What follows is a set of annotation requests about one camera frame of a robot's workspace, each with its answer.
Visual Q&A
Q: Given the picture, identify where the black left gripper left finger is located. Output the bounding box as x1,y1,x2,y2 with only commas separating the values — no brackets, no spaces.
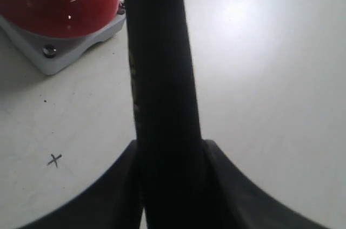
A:
26,140,143,229

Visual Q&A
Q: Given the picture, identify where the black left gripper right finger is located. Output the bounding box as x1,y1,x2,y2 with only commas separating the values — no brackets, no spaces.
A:
203,140,324,228

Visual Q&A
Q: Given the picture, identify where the yellow black claw hammer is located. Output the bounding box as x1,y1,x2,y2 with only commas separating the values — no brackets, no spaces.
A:
125,0,206,228

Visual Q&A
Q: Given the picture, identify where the red dome push button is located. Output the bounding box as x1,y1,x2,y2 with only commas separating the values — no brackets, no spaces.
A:
1,0,125,75

